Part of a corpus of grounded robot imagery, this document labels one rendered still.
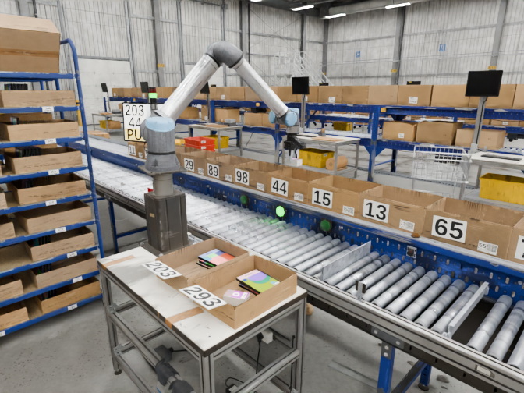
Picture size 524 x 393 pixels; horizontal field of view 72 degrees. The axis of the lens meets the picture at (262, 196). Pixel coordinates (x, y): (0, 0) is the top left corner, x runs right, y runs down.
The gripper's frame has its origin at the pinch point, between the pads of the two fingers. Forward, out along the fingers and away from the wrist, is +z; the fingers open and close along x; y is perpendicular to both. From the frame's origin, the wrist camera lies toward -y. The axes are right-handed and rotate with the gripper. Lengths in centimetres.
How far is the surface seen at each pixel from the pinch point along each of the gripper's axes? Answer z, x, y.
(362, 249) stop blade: 38, 25, -73
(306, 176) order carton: 15.8, -20.7, 4.2
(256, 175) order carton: 14.5, 8.0, 30.3
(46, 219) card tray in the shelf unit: 33, 139, 98
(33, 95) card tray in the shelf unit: -47, 134, 97
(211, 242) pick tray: 33, 86, -13
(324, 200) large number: 20.7, 8.7, -34.0
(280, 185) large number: 17.5, 8.4, 5.6
